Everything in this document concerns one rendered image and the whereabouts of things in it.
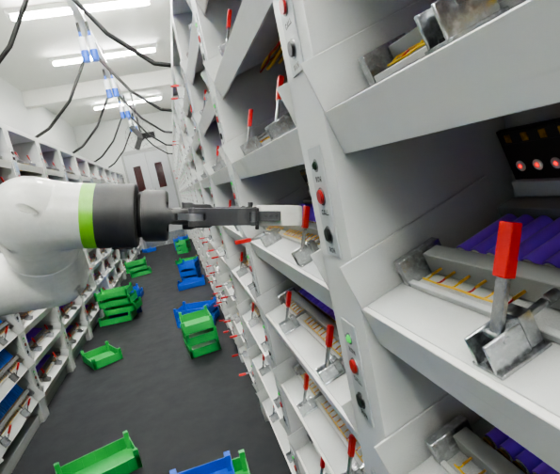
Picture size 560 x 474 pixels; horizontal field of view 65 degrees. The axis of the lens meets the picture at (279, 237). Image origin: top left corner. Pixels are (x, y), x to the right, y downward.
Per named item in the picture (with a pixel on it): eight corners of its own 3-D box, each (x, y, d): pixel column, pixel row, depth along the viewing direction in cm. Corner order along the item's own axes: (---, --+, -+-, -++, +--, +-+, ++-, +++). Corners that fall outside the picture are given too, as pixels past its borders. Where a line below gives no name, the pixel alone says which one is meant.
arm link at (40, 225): (-41, 217, 52) (-16, 157, 59) (-8, 280, 61) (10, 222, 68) (88, 216, 55) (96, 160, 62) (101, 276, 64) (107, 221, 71)
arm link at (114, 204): (90, 175, 58) (102, 178, 66) (93, 264, 59) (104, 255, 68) (139, 176, 59) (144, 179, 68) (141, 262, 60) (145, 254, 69)
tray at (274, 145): (314, 161, 53) (258, 53, 50) (240, 179, 111) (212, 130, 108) (449, 84, 56) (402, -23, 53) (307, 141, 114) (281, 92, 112)
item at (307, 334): (374, 462, 58) (326, 379, 55) (273, 328, 117) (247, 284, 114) (492, 376, 61) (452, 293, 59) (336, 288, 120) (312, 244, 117)
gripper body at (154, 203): (143, 238, 68) (203, 237, 70) (138, 244, 60) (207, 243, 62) (142, 190, 68) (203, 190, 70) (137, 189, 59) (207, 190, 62)
